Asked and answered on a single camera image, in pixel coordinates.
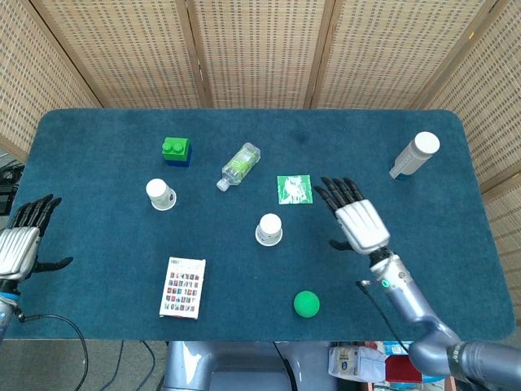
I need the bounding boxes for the white plastic pack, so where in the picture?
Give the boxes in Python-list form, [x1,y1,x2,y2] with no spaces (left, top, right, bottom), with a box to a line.
[327,345,387,384]

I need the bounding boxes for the white paper cup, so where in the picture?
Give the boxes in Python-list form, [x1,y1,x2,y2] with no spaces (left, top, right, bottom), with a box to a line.
[255,213,283,247]
[145,178,177,212]

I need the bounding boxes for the blue floor cable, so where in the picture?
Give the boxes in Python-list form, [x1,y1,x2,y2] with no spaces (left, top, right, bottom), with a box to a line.
[139,340,164,391]
[108,340,125,391]

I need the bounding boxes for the green foam ball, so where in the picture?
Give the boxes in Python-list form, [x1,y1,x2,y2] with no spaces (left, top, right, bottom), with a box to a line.
[293,290,321,318]

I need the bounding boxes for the dark red box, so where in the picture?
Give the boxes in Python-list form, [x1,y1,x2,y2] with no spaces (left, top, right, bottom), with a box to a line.
[384,354,421,384]

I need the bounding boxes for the white box with coloured pictures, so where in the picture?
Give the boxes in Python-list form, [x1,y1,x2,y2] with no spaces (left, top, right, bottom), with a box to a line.
[159,256,207,320]

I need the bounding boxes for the clear bottle with green label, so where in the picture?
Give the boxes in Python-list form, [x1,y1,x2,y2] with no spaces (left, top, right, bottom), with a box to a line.
[216,142,262,192]

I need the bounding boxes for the black torso cable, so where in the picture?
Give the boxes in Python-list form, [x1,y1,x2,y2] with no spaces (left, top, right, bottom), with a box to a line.
[271,340,296,391]

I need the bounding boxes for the light blue white carton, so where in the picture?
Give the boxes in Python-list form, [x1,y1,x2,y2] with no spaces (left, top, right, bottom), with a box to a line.
[382,340,411,357]

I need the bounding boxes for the blue toy building brick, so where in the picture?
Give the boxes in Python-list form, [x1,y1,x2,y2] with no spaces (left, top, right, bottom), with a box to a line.
[164,146,193,169]

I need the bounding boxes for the silver-blue robot torso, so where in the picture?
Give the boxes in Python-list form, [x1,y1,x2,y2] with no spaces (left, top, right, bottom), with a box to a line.
[162,340,339,391]

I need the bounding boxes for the black floor equipment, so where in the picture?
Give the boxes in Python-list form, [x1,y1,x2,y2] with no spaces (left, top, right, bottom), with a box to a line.
[0,160,26,216]

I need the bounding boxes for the green toy building brick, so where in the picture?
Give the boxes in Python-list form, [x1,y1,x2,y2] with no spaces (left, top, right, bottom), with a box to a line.
[161,136,191,160]

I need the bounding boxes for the blue felt table cover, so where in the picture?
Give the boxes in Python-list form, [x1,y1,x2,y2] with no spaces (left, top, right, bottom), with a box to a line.
[0,108,517,343]

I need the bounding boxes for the woven bamboo folding screen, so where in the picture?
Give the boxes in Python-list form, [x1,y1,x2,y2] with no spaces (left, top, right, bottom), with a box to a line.
[0,0,521,327]

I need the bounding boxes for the black left hand cable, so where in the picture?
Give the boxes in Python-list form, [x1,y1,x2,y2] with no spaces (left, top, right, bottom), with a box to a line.
[15,310,90,391]

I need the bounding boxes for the white grey tall bottle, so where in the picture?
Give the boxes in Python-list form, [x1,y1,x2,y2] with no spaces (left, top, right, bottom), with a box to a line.
[388,130,441,180]

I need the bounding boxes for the black right hand cable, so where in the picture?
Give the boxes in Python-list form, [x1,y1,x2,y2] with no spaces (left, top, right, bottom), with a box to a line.
[356,279,412,356]

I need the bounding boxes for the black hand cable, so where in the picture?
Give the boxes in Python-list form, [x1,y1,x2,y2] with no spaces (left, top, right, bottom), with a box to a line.
[15,310,90,391]
[356,279,412,356]

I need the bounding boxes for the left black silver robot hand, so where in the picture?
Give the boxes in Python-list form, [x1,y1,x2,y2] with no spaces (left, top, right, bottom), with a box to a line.
[0,193,75,283]

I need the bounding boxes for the green white sachet packet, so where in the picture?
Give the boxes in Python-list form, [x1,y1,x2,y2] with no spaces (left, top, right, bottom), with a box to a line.
[277,174,314,205]

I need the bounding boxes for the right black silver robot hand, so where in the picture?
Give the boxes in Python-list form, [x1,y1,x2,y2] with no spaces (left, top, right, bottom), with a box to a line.
[313,176,392,256]

